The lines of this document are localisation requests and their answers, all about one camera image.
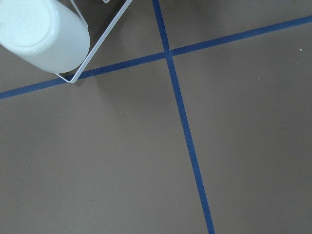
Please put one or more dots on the white cup on rack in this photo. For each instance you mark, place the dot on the white cup on rack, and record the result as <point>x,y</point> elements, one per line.
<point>45,33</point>

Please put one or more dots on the white wire cup rack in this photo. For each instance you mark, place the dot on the white wire cup rack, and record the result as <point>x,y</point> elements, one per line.
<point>98,44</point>

